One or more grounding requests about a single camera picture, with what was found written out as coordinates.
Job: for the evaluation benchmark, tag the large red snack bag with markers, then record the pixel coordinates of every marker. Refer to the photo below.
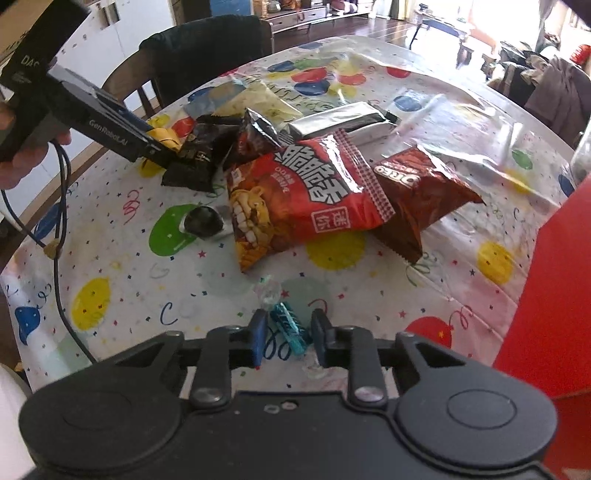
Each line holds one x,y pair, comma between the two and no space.
300,203

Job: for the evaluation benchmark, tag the black snack packet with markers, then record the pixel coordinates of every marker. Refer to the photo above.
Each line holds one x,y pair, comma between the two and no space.
198,154

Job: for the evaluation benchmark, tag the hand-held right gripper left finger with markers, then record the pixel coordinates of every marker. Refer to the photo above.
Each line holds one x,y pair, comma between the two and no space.
258,339

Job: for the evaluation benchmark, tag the red cardboard box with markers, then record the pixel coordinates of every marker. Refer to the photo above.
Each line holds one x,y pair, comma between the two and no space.
554,286

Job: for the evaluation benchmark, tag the pale yellow snack packet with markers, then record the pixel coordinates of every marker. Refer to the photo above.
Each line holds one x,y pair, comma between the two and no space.
261,99

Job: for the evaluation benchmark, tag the person's left hand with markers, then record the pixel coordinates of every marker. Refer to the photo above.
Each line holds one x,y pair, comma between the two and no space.
27,168

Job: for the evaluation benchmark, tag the small dark side table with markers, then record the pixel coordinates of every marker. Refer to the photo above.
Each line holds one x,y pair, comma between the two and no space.
443,32

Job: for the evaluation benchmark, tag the dark brown foil packet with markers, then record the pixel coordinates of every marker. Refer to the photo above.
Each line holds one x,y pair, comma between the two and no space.
258,134

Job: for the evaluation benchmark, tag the brown cookie bag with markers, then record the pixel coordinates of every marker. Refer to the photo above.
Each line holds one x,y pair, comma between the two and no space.
425,194

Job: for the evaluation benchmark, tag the black jacket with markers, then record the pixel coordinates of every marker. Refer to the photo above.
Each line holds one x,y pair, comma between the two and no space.
207,50

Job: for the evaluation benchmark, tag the teal candy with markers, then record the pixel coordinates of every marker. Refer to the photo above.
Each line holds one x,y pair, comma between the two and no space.
288,325

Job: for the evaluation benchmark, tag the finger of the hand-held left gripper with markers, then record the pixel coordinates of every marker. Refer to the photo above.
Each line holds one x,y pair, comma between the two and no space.
159,154
136,122

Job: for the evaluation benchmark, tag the round foil-wrapped chocolate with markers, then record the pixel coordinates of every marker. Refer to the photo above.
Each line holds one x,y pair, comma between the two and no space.
203,222

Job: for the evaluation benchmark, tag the dark wooden chair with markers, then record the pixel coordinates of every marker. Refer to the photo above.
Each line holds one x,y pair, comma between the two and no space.
127,87

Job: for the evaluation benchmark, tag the silver foil packet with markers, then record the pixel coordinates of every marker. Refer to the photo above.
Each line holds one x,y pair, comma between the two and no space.
341,121

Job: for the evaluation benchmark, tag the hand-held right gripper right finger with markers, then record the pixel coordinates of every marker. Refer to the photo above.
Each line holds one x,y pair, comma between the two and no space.
321,344

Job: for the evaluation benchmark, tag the grey low cabinet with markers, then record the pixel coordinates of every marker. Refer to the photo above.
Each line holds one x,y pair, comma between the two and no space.
314,11

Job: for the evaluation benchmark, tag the balloon print tablecloth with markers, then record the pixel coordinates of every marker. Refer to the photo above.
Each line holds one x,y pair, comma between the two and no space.
115,217

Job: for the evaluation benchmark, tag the clothes-draped chair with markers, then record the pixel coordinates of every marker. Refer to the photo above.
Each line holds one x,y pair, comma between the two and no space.
554,87

